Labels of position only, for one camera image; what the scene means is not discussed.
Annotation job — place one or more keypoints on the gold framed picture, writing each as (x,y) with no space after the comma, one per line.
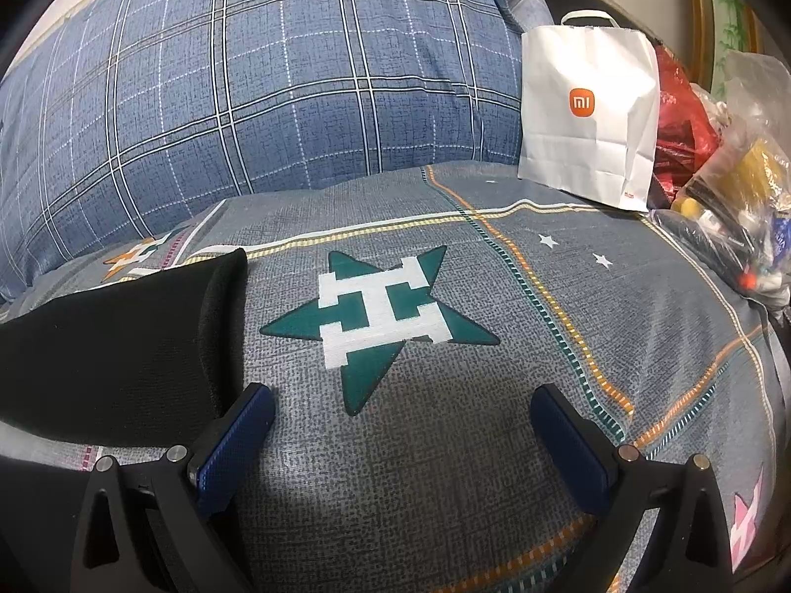
(726,18)

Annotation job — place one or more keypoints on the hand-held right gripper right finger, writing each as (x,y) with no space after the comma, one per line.
(568,445)

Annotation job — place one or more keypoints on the white paper bag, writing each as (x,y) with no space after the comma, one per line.
(587,154)

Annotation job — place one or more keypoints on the red plastic bag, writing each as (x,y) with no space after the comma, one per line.
(680,130)

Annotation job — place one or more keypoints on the yellow round item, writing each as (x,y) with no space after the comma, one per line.
(687,207)

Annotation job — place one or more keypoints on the blue plaid pillow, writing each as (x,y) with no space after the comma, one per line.
(247,74)

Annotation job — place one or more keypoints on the clear plastic bag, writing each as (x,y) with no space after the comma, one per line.
(741,160)

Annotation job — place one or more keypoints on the grey star-print bed sheet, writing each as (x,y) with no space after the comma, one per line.
(432,445)

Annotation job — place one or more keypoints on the black pants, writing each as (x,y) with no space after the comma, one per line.
(123,352)

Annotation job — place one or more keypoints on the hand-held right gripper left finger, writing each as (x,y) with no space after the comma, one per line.
(235,445)

